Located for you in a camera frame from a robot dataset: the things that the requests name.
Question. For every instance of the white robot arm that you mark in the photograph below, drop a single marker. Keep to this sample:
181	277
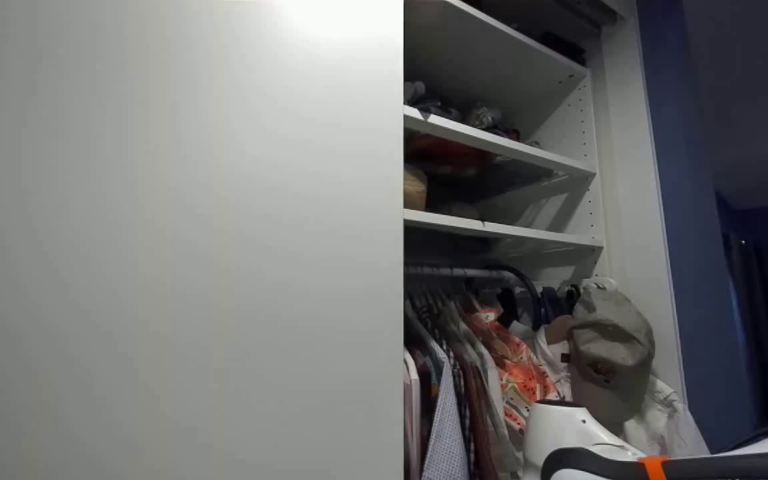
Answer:
573	437

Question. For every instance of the beige folded item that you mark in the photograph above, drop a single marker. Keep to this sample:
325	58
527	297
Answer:
414	187

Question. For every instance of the red folded cloth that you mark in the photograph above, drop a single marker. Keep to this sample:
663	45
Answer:
447	155

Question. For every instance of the white shelf board with objects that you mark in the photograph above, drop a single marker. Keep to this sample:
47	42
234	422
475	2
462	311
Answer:
501	143

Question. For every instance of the dark small shelf objects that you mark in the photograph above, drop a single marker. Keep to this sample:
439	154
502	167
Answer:
467	114

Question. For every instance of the black clothes hangers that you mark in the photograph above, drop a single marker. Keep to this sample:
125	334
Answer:
541	303

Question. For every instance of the orange patterned shirt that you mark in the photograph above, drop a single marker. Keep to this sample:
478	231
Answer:
527	370

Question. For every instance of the light grey hanging shirt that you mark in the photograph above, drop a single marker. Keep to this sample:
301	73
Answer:
442	427

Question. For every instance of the grey wardrobe sliding door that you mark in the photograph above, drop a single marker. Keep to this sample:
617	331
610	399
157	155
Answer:
181	250

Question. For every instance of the khaki baseball cap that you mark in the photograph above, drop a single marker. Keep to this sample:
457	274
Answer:
613	355

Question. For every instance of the white shelf board above rail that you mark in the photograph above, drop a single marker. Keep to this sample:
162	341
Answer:
501	231

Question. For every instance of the white wardrobe frame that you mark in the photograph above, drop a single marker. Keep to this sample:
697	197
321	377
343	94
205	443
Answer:
634	197

